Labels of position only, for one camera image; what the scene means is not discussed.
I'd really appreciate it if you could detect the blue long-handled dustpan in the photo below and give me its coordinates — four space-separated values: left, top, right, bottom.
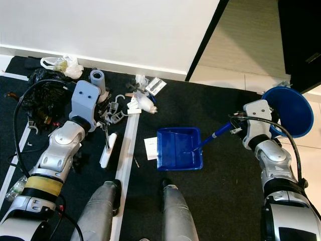
156 122 237 171

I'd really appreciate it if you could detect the white hand brush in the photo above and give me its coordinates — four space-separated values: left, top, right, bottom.
99 123 118 169

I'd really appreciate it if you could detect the blue plastic bucket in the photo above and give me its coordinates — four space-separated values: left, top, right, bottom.
262 86 314 139

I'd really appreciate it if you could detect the thin white strip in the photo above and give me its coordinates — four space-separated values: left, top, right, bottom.
0 126 40 204

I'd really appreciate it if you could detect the white paper card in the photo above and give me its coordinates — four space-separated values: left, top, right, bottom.
143 137 158 161

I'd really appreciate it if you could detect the clear plastic bottle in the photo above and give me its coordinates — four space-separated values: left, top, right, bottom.
8 176 28 202

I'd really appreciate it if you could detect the white printed packet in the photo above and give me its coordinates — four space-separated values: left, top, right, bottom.
144 77 167 97

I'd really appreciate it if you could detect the black plastic bag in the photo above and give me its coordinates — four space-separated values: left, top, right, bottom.
14 69 71 126

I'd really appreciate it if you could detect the black door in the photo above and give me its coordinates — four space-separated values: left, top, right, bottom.
277 0 321 94

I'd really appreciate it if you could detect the grey robot right leg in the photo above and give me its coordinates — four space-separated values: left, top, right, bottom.
162 180 201 241

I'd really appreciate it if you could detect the grey robot leg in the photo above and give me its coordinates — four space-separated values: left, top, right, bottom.
83 180 123 241
162 180 201 241

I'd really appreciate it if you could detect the wide white strip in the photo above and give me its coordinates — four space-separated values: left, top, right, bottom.
110 113 141 241

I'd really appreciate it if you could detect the white plastic bag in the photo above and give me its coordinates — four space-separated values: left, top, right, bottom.
40 54 84 80

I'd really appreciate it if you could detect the grey robot left leg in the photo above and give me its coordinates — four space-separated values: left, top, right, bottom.
83 180 123 241

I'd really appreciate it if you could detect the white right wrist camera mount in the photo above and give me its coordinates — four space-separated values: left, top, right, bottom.
242 99 274 149

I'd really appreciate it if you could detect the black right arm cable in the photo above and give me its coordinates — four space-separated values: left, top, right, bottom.
231 116 309 189

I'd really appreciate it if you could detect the black door frame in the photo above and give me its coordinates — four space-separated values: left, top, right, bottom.
185 0 230 82

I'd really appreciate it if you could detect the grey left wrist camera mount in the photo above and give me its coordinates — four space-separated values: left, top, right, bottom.
70 69 107 124

